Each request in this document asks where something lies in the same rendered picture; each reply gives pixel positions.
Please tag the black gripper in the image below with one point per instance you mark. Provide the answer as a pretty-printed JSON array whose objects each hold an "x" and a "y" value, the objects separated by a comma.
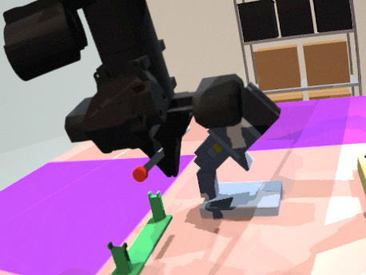
[{"x": 219, "y": 101}]

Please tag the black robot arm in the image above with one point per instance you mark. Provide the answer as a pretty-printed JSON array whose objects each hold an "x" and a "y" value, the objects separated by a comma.
[{"x": 45, "y": 35}]

